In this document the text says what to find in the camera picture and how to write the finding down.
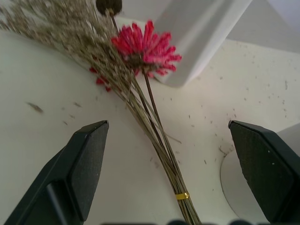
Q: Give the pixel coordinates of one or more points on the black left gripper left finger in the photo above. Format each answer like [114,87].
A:
[77,168]

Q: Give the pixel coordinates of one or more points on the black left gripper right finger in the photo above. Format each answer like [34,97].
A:
[264,164]

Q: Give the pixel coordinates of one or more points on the dried bouquet with pink flower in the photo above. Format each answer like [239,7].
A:
[131,77]

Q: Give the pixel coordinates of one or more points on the white square vase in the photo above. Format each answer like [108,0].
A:
[199,39]

